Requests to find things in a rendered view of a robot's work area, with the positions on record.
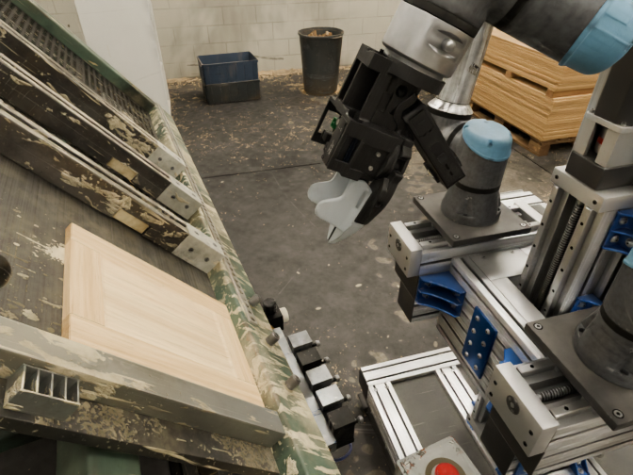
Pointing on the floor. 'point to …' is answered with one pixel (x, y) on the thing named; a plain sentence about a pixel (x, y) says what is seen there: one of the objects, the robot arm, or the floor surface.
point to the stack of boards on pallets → (530, 93)
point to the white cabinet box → (127, 42)
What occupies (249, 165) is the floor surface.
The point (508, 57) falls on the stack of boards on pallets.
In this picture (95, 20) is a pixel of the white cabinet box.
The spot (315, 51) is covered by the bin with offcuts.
